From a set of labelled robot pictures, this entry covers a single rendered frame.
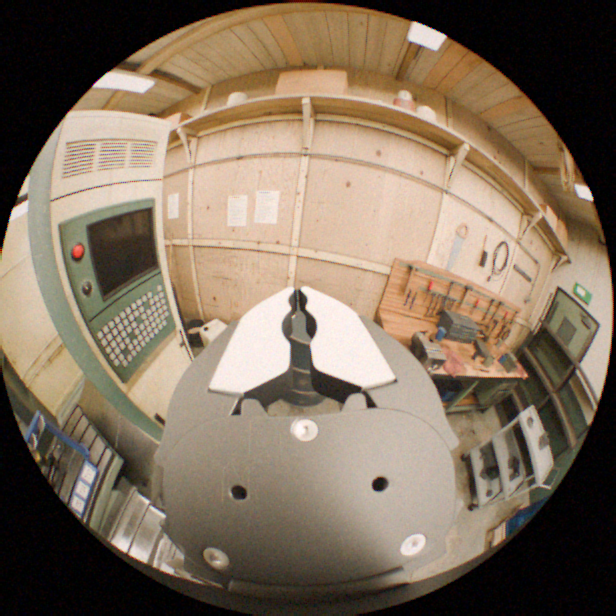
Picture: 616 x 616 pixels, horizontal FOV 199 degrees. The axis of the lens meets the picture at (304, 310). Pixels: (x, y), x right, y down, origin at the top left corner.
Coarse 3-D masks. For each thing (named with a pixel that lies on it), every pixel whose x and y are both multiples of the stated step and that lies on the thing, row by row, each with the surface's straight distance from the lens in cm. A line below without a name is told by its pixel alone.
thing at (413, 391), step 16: (368, 320) 9; (384, 336) 8; (384, 352) 7; (400, 352) 7; (400, 368) 7; (416, 368) 7; (384, 384) 6; (400, 384) 6; (416, 384) 7; (432, 384) 7; (368, 400) 6; (384, 400) 6; (400, 400) 6; (416, 400) 6; (432, 400) 7; (432, 416) 6; (448, 432) 6
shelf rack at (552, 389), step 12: (552, 312) 371; (540, 336) 373; (588, 336) 304; (528, 348) 359; (564, 348) 306; (576, 360) 303; (540, 372) 315; (552, 384) 344; (588, 384) 301; (516, 396) 342; (552, 396) 308; (516, 408) 329; (540, 408) 367; (564, 408) 344; (564, 420) 312; (576, 444) 311; (564, 456) 316; (528, 480) 335
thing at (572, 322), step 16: (560, 288) 384; (576, 288) 374; (560, 304) 378; (576, 304) 371; (544, 320) 383; (560, 320) 373; (576, 320) 367; (592, 320) 364; (544, 336) 379; (560, 336) 370; (576, 336) 364; (592, 336) 361; (544, 352) 376; (560, 352) 366; (576, 352) 362; (528, 368) 385; (560, 368) 365; (576, 368) 360; (528, 384) 384; (512, 400) 397; (528, 400) 383; (512, 416) 397
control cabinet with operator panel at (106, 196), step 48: (96, 144) 88; (144, 144) 97; (96, 192) 82; (144, 192) 92; (96, 240) 78; (144, 240) 88; (96, 288) 78; (144, 288) 89; (96, 336) 81; (144, 336) 93; (144, 384) 110
